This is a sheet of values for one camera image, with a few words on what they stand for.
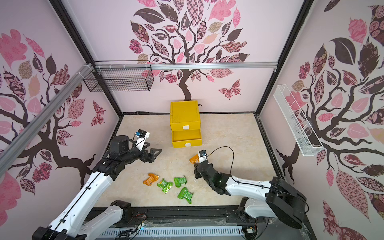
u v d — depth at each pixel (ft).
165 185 2.73
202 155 2.37
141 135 2.11
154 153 2.25
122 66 2.95
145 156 2.19
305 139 2.17
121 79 4.65
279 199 1.37
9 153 1.63
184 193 2.64
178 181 2.78
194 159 2.74
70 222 1.30
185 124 2.87
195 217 2.40
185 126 2.86
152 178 2.80
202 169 2.04
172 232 2.29
